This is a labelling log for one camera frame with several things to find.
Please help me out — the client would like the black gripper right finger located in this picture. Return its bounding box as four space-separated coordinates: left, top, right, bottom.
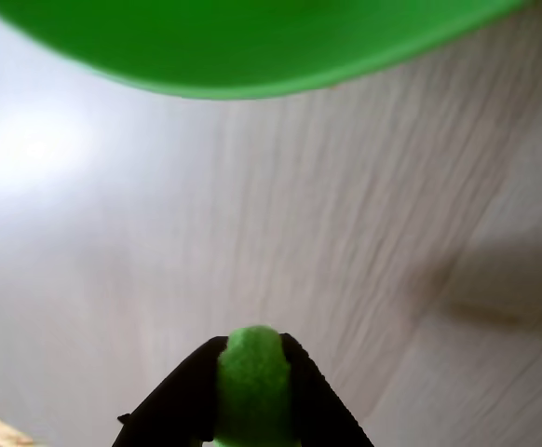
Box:
278 332 375 447

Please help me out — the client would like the green pompom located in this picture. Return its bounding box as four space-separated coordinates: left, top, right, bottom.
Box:
212 324 296 447

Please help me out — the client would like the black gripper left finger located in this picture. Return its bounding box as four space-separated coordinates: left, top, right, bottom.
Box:
111 334 229 447

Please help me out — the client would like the green plastic bowl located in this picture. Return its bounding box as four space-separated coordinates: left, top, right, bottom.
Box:
0 0 538 102

